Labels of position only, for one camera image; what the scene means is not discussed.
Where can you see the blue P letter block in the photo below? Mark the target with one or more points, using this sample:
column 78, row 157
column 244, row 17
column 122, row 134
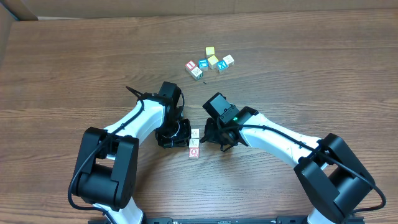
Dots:
column 194, row 143

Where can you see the red I letter block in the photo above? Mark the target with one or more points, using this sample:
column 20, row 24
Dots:
column 189, row 66

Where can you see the yellow block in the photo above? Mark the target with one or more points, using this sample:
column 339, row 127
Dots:
column 209, row 51
column 212, row 61

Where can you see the white green patterned block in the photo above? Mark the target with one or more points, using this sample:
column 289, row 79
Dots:
column 196, row 73

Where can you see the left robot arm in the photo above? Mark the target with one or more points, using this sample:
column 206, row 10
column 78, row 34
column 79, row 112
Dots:
column 105, row 171

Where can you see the cardboard box edge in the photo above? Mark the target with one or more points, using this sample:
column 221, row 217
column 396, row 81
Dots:
column 34, row 9

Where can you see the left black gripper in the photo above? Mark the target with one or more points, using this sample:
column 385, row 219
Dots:
column 173, row 139

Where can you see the red O letter block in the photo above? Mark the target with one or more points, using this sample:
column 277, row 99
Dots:
column 194, row 153

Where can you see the yellow block far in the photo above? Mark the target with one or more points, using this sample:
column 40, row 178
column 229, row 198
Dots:
column 209, row 51

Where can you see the blue L letter block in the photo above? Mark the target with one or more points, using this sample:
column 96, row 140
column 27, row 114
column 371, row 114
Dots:
column 203, row 64

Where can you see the white patterned block far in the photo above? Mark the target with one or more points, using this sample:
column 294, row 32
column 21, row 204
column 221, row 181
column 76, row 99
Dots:
column 229, row 60

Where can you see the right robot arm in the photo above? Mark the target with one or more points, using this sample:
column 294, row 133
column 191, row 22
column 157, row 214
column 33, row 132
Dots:
column 331, row 175

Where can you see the yellow block near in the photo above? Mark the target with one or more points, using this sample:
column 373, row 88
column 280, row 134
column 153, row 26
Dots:
column 212, row 61

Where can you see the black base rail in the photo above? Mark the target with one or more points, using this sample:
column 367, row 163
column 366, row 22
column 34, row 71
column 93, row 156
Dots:
column 277, row 220

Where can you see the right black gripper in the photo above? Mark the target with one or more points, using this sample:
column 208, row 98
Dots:
column 218, row 139

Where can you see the blue X letter block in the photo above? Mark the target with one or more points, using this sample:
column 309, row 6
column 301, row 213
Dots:
column 222, row 66

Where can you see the white patterned wooden block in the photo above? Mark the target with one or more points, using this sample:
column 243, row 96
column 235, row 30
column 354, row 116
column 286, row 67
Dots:
column 195, row 133

